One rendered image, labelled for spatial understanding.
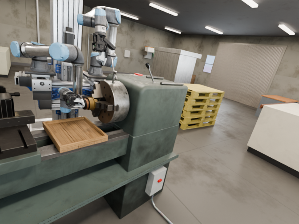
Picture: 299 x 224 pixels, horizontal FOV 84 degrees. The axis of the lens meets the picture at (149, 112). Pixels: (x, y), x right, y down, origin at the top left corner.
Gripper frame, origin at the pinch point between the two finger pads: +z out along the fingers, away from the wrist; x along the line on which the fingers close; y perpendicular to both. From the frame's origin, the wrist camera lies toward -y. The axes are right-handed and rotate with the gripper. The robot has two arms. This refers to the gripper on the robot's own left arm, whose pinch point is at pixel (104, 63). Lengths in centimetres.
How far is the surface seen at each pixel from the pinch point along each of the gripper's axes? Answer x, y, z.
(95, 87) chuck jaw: 1.1, 7.9, 17.0
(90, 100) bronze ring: 6.5, 14.6, 25.6
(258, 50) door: -98, -844, -144
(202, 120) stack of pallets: -77, -308, 101
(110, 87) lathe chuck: 13.5, 4.0, 17.0
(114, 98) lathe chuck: 18.0, 4.0, 23.9
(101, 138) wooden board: 16, 13, 50
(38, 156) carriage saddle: 22, 49, 49
